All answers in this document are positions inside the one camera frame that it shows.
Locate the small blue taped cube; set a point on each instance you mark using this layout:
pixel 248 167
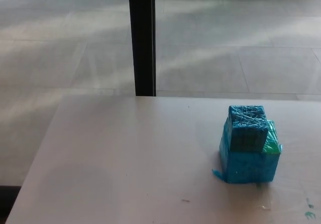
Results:
pixel 247 131

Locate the big blue green taped cube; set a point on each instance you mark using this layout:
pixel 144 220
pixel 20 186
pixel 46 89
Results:
pixel 244 167

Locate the black vertical post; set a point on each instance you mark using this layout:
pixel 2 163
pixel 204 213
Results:
pixel 142 38

